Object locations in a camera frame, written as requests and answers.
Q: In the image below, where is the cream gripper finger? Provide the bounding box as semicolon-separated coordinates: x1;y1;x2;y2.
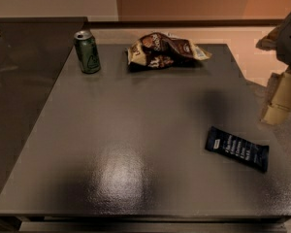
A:
261;69;291;125

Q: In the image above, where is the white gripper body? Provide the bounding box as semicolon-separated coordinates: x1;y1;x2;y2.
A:
256;12;291;66

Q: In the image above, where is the brown chip bag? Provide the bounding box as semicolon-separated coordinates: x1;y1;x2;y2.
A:
127;32;211;69

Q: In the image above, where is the dark blue snack bar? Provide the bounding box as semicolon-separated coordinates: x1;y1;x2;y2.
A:
206;126;270;173

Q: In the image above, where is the green soda can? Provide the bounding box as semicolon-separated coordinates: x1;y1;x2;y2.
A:
74;30;101;74

